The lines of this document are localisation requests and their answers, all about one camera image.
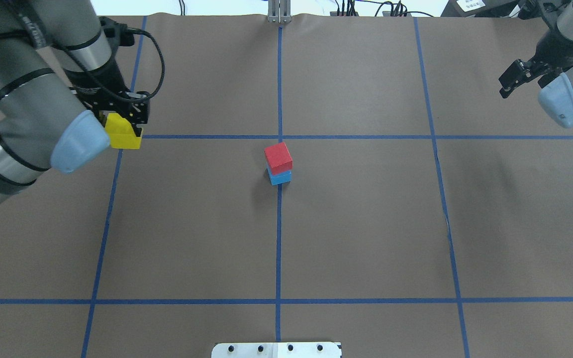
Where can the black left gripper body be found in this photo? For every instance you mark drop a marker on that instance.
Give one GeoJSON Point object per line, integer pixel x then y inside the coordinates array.
{"type": "Point", "coordinates": [98, 79]}

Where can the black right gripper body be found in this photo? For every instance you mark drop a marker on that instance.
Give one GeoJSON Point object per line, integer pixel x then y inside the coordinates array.
{"type": "Point", "coordinates": [558, 52]}

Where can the yellow wooden block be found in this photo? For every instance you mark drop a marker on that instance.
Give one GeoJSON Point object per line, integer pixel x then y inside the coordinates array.
{"type": "Point", "coordinates": [122, 133]}

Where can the red wooden block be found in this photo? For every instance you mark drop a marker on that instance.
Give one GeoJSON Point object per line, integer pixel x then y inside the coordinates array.
{"type": "Point", "coordinates": [278, 158]}

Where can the blue wooden block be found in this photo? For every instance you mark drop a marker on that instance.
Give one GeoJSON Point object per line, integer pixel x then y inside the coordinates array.
{"type": "Point", "coordinates": [280, 178]}

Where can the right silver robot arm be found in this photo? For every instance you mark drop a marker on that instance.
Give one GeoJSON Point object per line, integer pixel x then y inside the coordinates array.
{"type": "Point", "coordinates": [552, 63]}

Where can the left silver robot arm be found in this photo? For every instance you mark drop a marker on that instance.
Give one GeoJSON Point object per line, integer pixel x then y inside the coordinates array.
{"type": "Point", "coordinates": [62, 94]}

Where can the aluminium frame post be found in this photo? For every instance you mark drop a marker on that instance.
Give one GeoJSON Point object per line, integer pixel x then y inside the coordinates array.
{"type": "Point", "coordinates": [279, 11]}

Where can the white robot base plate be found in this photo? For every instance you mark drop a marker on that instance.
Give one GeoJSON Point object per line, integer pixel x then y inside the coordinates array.
{"type": "Point", "coordinates": [278, 350]}

